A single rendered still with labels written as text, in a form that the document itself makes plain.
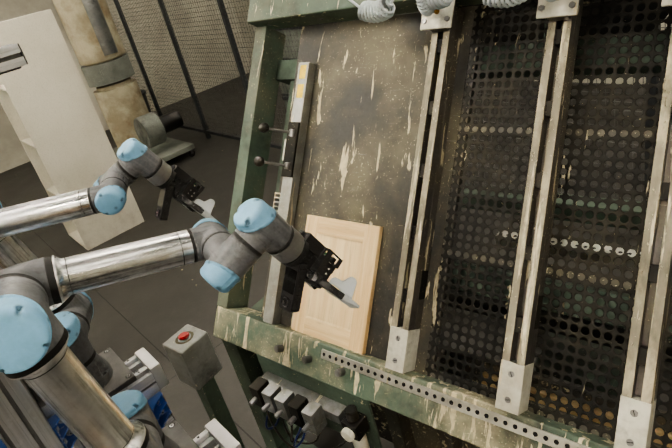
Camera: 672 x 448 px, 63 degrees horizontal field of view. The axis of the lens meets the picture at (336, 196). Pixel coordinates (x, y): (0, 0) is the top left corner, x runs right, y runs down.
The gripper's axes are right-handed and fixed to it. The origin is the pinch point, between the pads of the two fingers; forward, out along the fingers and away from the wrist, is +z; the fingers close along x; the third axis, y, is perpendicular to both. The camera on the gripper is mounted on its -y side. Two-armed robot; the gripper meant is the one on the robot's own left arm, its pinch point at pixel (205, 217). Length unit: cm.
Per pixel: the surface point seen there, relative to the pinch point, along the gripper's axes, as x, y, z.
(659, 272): -119, 40, 31
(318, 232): -17.8, 18.1, 28.8
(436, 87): -53, 65, 5
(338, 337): -36, -8, 46
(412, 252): -57, 24, 30
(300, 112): 1, 50, 6
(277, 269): -5.4, 0.8, 33.1
